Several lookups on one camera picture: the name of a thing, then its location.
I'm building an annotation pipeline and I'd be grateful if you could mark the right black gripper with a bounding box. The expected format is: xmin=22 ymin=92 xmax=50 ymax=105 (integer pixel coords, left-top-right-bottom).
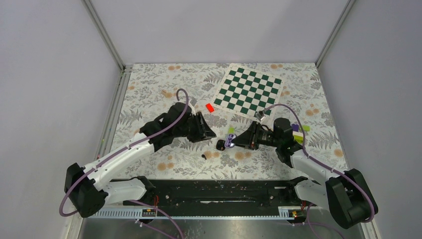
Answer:
xmin=231 ymin=121 xmax=281 ymax=150

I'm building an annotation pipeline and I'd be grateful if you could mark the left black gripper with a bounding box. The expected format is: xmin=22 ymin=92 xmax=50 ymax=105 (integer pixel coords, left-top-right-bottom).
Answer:
xmin=174 ymin=112 xmax=216 ymax=143

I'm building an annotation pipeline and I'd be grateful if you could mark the purple earbud charging case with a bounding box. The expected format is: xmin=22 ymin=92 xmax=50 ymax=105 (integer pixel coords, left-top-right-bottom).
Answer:
xmin=224 ymin=133 xmax=237 ymax=148

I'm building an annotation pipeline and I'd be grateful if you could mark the black earbud charging case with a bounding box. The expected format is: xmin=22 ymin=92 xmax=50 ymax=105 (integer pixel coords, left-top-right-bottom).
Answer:
xmin=216 ymin=139 xmax=226 ymax=151

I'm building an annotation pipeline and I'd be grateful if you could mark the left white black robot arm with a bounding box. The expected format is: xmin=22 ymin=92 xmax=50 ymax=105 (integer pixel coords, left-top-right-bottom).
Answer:
xmin=59 ymin=102 xmax=216 ymax=218

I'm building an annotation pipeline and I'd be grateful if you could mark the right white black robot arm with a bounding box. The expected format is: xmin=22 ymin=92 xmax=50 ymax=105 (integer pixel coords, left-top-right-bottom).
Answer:
xmin=231 ymin=118 xmax=378 ymax=229

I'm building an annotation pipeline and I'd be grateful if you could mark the red block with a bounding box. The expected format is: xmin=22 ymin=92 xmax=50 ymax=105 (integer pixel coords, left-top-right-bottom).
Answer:
xmin=206 ymin=103 xmax=215 ymax=113

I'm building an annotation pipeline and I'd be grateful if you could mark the purple green block stack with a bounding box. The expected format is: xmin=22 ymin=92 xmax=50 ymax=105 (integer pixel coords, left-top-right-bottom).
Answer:
xmin=291 ymin=124 xmax=311 ymax=144

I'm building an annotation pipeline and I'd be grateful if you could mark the green white chessboard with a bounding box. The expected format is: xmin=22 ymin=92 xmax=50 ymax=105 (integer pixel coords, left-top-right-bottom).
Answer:
xmin=211 ymin=63 xmax=286 ymax=120

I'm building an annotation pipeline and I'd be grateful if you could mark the floral patterned table mat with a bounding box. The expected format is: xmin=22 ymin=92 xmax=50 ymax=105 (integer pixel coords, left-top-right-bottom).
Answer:
xmin=111 ymin=63 xmax=348 ymax=180

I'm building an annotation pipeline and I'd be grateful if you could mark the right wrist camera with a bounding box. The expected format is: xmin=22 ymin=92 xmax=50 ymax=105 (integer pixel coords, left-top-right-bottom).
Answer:
xmin=255 ymin=111 xmax=266 ymax=122

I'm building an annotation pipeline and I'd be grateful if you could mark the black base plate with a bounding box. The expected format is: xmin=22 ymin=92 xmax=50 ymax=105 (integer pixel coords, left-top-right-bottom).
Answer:
xmin=139 ymin=176 xmax=310 ymax=218

